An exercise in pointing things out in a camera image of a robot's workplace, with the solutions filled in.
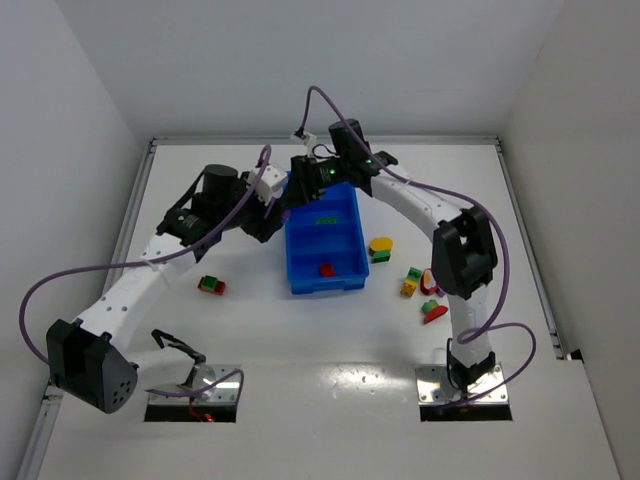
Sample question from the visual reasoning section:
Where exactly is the small red lego brick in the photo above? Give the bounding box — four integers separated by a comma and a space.
319, 263, 336, 278

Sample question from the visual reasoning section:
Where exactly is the yellow oval lego piece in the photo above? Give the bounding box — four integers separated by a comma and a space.
369, 237, 393, 255

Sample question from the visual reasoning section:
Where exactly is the green sloped lego brick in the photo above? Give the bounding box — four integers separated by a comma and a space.
372, 250, 391, 263

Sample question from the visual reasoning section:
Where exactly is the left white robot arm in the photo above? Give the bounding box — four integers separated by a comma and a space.
46, 162, 287, 414

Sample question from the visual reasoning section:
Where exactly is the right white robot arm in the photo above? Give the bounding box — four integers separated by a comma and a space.
284, 119, 497, 394

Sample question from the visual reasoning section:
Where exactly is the blue divided plastic bin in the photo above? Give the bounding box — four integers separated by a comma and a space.
285, 183, 369, 295

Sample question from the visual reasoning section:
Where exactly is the red lego brick left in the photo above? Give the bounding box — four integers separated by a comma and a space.
197, 275, 226, 295

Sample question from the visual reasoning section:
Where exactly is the green striped lego brick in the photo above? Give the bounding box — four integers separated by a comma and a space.
406, 267, 423, 283

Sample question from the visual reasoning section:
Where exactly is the yellow lego brick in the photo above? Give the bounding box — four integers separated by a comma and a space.
400, 279, 418, 298

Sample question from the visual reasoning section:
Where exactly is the red white flower lego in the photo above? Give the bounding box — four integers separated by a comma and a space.
420, 268, 439, 296

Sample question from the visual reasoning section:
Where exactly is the green small lego brick right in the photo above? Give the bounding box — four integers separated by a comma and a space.
421, 300, 439, 314

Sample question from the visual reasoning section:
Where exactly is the red half round lego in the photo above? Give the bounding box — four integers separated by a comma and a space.
423, 305, 448, 324

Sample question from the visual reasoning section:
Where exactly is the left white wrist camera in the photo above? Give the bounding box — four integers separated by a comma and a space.
247, 164, 288, 204

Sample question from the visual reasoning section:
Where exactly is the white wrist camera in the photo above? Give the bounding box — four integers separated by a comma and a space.
247, 164, 288, 204
290, 128, 318, 158

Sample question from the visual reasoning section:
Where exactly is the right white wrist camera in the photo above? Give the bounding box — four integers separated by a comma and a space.
290, 128, 318, 158

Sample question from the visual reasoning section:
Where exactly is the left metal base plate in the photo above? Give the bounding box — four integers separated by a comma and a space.
147, 365, 245, 406

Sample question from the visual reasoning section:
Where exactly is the metal base plate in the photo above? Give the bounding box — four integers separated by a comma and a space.
415, 363, 509, 407
147, 365, 245, 406

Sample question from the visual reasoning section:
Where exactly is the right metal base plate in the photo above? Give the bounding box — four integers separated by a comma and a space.
415, 363, 509, 407

